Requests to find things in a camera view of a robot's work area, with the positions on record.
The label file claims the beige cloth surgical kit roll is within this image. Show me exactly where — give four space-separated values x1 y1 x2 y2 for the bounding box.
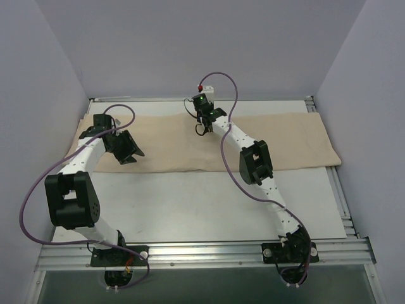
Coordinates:
95 113 342 173

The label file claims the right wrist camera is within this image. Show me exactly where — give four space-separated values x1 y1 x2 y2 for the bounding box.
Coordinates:
192 85 215 111

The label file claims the back aluminium rail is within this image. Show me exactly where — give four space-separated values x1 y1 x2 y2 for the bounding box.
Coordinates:
89 96 314 103

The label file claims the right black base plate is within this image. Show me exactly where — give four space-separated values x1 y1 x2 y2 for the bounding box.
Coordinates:
261 242 320 264

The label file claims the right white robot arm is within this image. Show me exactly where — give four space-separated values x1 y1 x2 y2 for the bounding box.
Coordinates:
196 108 311 262

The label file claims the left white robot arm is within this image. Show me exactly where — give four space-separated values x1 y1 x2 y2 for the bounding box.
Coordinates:
44 113 144 265

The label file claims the aluminium front rail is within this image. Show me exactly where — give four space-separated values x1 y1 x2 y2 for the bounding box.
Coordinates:
36 238 376 271

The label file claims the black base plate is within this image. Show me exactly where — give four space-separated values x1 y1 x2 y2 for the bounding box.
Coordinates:
90 248 146 267
261 242 320 264

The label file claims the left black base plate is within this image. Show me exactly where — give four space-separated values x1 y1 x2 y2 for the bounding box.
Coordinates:
90 248 146 267

